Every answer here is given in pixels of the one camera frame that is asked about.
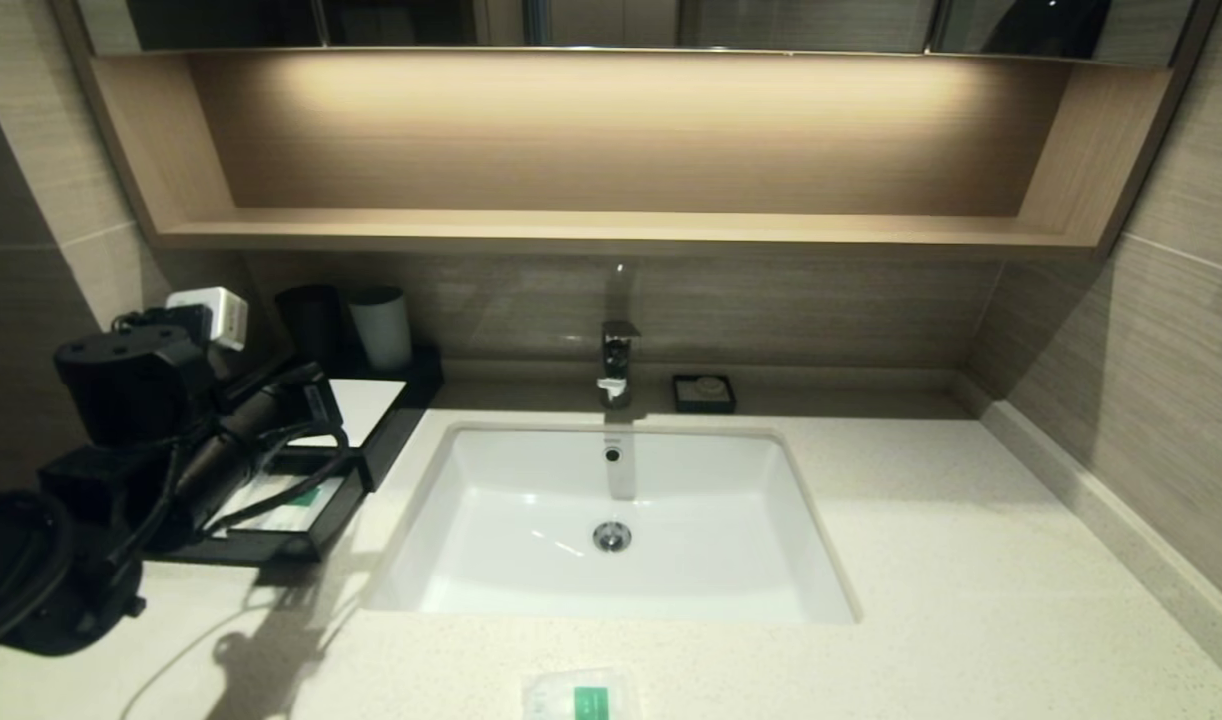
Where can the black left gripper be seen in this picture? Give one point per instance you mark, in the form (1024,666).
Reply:
(236,450)

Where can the grey plastic cup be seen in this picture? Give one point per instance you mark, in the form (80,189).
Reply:
(383,335)

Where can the packet with green square label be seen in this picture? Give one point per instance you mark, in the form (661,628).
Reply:
(581,698)

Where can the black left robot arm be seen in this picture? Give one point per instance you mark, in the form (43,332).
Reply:
(121,390)

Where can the white board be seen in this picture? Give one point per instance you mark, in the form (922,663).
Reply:
(371,405)

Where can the black cylindrical cup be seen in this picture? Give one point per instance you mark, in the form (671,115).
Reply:
(314,320)

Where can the vanity kit packet green label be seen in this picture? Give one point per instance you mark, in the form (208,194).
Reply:
(306,505)

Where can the comb packet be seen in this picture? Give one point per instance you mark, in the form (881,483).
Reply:
(256,510)

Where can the chrome faucet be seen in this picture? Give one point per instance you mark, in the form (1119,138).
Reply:
(618,360)

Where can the chrome sink drain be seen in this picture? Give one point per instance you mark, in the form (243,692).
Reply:
(612,537)

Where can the black soap dish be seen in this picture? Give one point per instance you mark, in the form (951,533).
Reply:
(683,402)

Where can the small round soap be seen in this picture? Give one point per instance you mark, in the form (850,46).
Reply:
(711,387)

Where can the white sink basin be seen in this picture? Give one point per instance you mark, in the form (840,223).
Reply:
(701,520)

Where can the mirror cabinet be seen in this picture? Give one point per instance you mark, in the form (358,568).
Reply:
(771,25)

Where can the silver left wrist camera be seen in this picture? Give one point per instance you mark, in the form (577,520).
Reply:
(221,315)

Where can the wooden wall shelf niche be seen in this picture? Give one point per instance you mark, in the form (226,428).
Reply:
(611,228)

